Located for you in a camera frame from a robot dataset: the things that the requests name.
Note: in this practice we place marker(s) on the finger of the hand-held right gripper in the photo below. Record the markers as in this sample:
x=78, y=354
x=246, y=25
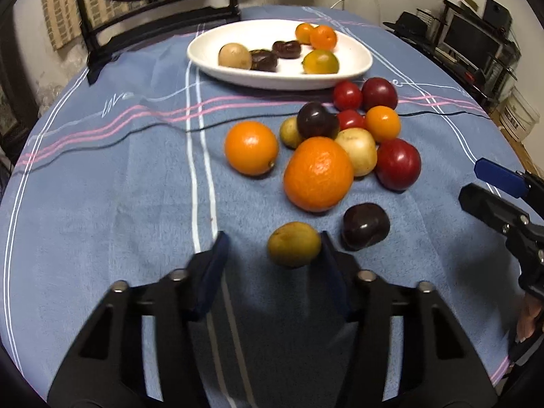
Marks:
x=499, y=177
x=484, y=206

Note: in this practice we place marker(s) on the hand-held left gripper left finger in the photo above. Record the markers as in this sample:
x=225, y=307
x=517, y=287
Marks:
x=212, y=263

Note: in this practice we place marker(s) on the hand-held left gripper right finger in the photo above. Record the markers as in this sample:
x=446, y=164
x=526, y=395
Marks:
x=333, y=270

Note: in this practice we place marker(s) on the olive green round fruit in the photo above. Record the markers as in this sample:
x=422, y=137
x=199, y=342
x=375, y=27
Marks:
x=294, y=244

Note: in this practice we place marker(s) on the white oval plate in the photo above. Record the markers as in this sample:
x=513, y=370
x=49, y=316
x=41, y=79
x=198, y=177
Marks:
x=204, y=53

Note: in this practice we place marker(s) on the person's right hand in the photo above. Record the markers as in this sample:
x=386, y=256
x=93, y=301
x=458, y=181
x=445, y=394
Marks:
x=528, y=318

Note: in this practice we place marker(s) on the dark purple plum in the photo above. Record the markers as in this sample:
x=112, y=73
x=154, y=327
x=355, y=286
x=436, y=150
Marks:
x=365, y=226
x=315, y=120

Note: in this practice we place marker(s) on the white bucket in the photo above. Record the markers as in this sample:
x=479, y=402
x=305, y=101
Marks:
x=519, y=114

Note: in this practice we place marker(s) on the large orange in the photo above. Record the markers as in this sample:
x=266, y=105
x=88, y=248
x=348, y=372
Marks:
x=318, y=175

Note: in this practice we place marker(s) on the blue striped tablecloth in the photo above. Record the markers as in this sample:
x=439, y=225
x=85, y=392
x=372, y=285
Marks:
x=127, y=204

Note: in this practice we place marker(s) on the black media shelf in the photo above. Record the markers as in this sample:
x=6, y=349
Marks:
x=488, y=63

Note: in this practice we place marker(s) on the pale yellow round fruit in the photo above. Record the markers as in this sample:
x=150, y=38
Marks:
x=234, y=55
x=359, y=152

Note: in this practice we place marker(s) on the medium orange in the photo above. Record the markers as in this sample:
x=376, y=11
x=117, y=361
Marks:
x=250, y=148

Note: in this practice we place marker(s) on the small orange tangerine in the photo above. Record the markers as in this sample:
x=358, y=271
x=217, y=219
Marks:
x=382, y=124
x=303, y=33

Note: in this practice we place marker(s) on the black television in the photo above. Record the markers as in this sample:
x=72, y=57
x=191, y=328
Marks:
x=471, y=42

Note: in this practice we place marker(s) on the small yellow-green fruit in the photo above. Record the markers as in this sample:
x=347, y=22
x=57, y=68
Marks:
x=289, y=134

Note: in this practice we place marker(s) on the dark red plum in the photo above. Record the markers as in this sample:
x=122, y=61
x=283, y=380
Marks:
x=379, y=93

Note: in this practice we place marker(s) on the small red tomato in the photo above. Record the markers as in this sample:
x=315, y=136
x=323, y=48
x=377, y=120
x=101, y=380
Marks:
x=350, y=120

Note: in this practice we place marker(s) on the black speaker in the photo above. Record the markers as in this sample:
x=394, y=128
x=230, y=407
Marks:
x=497, y=12

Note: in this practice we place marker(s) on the black hat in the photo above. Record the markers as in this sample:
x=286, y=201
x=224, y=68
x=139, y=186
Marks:
x=409, y=23

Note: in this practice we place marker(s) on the green-orange tangerine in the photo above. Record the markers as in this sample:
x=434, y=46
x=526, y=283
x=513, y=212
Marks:
x=321, y=62

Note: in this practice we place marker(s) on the dark brown wrinkled fruit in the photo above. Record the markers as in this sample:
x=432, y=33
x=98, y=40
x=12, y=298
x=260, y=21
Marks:
x=287, y=49
x=263, y=60

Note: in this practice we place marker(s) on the black chair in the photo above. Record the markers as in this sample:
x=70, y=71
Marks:
x=127, y=10

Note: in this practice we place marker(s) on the beige checkered curtain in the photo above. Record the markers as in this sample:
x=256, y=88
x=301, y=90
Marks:
x=63, y=12

